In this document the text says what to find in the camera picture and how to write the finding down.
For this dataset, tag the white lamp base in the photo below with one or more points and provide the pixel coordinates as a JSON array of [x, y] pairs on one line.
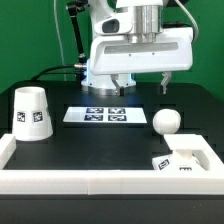
[[182, 157]]

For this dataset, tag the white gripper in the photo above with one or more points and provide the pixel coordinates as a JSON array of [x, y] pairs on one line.
[[171, 51]]

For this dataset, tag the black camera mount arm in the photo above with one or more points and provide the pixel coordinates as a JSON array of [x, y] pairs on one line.
[[74, 8]]

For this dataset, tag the white lamp bulb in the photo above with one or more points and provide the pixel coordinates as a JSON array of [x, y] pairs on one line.
[[166, 121]]

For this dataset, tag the white lamp shade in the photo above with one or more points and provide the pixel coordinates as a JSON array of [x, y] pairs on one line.
[[31, 119]]

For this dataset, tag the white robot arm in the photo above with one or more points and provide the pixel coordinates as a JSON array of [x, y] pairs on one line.
[[131, 39]]

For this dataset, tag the white marker sheet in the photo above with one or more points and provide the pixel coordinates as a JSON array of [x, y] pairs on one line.
[[105, 115]]

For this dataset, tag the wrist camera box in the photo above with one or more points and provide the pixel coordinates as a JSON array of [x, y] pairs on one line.
[[120, 23]]

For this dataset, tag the white U-shaped fence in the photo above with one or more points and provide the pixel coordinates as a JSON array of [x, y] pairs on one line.
[[105, 182]]

